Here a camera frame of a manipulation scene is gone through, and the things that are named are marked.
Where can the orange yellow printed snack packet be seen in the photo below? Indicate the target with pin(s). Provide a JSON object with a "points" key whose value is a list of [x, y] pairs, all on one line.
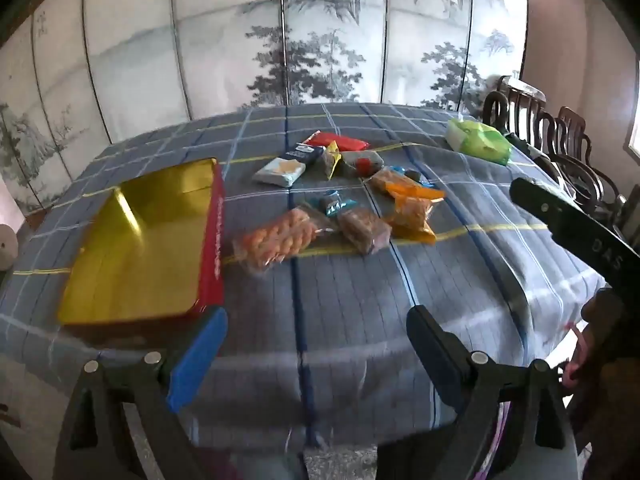
{"points": [[412, 217]]}

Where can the red snack packet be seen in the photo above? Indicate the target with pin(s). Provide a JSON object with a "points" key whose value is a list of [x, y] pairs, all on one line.
{"points": [[335, 141]]}

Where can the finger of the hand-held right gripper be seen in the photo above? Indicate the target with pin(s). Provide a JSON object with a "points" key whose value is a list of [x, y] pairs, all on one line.
{"points": [[532, 197]]}

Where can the dark wooden chair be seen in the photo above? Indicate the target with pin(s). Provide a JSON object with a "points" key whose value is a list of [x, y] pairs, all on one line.
{"points": [[575, 160], [515, 105]]}

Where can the clear packet of orange biscuits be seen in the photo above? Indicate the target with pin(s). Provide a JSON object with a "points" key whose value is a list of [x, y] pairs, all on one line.
{"points": [[387, 177]]}

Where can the person's dark clothing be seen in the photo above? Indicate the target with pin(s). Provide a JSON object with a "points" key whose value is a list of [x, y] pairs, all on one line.
{"points": [[612, 360]]}

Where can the yellow snack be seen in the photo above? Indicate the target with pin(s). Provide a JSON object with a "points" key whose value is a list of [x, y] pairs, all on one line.
{"points": [[331, 160]]}

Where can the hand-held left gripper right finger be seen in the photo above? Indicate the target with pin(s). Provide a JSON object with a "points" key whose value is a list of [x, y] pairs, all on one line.
{"points": [[435, 355]]}

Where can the round stone disc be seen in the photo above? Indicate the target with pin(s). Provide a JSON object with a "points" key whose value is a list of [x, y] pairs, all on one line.
{"points": [[4, 245]]}

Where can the painted landscape folding screen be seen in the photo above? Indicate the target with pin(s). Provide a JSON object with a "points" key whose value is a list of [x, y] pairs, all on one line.
{"points": [[225, 60]]}

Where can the blue dark candy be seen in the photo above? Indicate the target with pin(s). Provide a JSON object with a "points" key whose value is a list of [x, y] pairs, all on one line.
{"points": [[331, 203]]}

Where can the grey packet with red label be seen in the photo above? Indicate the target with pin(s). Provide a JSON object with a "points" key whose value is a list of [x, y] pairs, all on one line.
{"points": [[362, 162]]}

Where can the red tin box gold interior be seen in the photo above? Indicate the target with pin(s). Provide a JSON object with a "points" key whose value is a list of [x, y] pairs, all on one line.
{"points": [[135, 240]]}

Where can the small dark blue-ended candy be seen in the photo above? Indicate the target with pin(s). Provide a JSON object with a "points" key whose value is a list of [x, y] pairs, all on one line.
{"points": [[412, 175]]}

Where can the dark blue snack packet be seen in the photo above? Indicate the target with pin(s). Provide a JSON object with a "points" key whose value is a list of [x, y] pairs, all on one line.
{"points": [[305, 153]]}

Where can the brown cake clear packet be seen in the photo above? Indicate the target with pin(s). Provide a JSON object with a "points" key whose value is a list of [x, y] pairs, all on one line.
{"points": [[362, 230]]}

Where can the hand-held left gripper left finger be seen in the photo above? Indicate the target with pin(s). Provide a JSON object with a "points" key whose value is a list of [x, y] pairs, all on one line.
{"points": [[197, 355]]}

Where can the clear packet of coated peanuts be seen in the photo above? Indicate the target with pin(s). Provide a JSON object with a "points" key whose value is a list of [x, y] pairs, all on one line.
{"points": [[277, 237]]}

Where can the pale teal cracker packet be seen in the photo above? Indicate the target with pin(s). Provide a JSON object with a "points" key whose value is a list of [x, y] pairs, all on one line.
{"points": [[280, 171]]}

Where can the green tissue pack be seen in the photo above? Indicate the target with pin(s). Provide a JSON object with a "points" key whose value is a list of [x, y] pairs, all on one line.
{"points": [[477, 141]]}

